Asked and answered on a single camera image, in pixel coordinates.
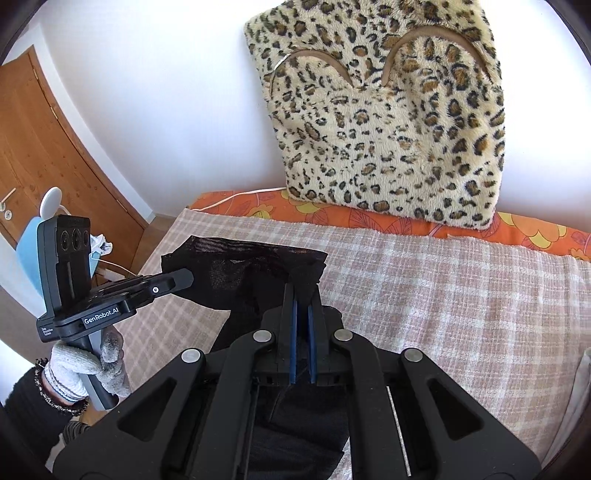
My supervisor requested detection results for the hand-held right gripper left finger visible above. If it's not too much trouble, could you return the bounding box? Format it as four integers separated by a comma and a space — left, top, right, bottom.
52, 282, 301, 480

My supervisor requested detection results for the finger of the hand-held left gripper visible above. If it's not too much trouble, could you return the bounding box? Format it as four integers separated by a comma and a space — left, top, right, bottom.
90, 269, 195, 304

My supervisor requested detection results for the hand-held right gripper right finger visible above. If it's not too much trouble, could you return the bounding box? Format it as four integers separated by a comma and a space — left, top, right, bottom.
305, 284, 541, 480

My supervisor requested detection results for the black t-shirt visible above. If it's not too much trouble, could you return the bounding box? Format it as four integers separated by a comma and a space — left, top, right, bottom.
161, 234, 352, 480

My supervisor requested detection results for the person's left forearm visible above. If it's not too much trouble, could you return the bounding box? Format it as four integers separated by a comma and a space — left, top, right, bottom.
0, 364, 88, 462

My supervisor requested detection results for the person's left hand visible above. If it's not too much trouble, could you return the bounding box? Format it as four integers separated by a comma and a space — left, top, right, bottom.
48, 333, 132, 402

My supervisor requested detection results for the light blue chair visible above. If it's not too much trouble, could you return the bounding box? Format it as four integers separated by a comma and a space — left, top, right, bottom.
16, 215, 105, 278

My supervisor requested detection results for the wooden door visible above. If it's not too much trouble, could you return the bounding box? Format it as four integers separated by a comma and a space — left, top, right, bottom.
0, 46, 148, 259

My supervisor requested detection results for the beige checked blanket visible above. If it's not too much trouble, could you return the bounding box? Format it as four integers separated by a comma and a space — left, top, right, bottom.
113, 208, 591, 480

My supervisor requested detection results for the leopard print cushion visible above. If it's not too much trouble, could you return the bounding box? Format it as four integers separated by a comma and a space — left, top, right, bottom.
242, 0, 507, 232

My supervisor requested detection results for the white lamp cable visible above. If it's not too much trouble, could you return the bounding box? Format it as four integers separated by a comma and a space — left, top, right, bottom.
95, 257, 139, 278

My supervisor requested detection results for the metal door handle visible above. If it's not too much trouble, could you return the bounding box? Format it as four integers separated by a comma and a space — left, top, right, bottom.
0, 187, 18, 222

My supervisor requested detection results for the beaded bracelet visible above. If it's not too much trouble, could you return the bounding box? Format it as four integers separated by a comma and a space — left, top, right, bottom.
34, 357, 89, 417

